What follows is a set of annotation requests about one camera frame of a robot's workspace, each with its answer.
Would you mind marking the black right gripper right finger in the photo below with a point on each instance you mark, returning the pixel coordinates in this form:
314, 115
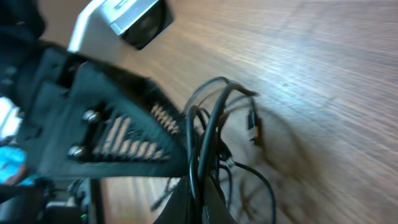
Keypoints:
214, 208

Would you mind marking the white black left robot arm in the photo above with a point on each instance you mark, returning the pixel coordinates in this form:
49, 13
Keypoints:
18, 21

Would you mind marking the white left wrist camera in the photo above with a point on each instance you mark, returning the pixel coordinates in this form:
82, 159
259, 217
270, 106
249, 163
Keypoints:
108, 29

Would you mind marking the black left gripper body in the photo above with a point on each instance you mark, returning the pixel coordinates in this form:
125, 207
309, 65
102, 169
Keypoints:
37, 78

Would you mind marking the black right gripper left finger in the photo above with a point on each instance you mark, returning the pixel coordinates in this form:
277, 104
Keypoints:
178, 209

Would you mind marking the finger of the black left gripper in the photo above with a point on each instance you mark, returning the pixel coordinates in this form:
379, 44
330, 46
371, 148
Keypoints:
112, 124

